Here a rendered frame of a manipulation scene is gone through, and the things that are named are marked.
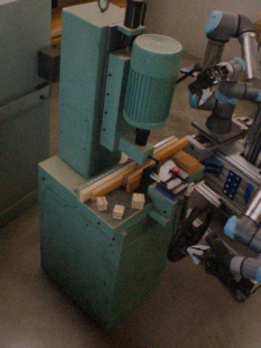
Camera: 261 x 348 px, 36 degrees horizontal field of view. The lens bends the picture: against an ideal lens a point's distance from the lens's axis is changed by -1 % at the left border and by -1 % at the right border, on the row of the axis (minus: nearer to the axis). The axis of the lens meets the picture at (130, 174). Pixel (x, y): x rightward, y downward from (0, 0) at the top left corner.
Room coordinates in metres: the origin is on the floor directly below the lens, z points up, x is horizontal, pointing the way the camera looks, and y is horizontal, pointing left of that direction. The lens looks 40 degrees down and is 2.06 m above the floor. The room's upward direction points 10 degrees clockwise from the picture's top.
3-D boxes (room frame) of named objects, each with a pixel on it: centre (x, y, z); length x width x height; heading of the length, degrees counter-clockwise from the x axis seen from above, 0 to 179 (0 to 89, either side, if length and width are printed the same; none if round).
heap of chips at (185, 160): (1.51, -0.24, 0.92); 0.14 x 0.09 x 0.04; 53
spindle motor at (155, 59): (1.37, -0.02, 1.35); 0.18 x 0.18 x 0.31
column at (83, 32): (1.54, 0.21, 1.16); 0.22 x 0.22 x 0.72; 53
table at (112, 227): (1.31, -0.11, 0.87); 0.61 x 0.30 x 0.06; 143
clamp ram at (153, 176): (1.31, -0.10, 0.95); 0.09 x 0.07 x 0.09; 143
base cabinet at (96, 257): (1.44, 0.08, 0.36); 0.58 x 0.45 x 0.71; 53
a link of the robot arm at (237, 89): (1.64, -0.37, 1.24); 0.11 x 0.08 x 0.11; 95
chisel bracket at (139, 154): (1.38, -0.01, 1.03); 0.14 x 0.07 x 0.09; 53
